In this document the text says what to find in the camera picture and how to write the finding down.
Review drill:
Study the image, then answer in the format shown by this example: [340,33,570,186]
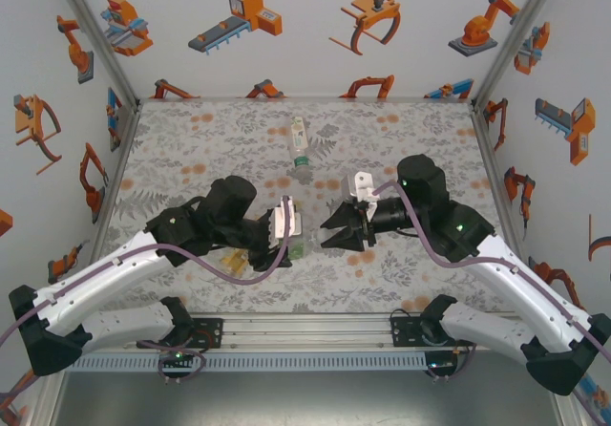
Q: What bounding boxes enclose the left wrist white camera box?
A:
[269,200,305,251]

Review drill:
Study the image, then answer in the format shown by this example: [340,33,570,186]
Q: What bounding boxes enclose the yellow label plastic bottle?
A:
[220,247,252,280]

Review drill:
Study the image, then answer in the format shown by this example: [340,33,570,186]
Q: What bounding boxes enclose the aluminium frame post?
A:
[49,0,142,112]
[470,0,567,110]

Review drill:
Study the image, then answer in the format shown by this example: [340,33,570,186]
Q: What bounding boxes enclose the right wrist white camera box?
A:
[341,171,382,206]

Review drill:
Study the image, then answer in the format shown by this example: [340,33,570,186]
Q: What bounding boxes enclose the thin aluminium table rail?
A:
[137,95,474,104]

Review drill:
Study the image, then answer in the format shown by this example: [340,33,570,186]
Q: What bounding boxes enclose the green label plastic bottle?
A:
[286,234,319,261]

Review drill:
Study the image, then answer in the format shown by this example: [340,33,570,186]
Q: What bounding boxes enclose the aluminium table side rail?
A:
[71,102,143,303]
[470,102,548,313]

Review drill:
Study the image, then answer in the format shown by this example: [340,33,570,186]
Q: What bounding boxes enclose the white label plastic bottle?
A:
[284,115,314,186]

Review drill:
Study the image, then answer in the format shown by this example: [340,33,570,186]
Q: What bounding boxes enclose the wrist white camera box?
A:
[341,171,382,206]
[269,200,305,251]

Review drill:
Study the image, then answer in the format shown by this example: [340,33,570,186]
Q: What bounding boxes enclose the slotted white cable duct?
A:
[64,352,429,373]

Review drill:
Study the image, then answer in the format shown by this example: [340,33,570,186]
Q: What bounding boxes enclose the floral patterned tablecloth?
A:
[80,99,532,315]

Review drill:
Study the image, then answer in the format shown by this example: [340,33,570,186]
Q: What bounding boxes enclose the wide aluminium frame rail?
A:
[45,311,567,353]

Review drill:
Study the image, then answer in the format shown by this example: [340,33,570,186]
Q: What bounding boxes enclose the grey metal bracket plate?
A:
[108,104,131,153]

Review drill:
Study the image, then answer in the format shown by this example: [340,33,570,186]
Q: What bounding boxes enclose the aluminium frame leg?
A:
[26,358,68,426]
[543,349,591,426]

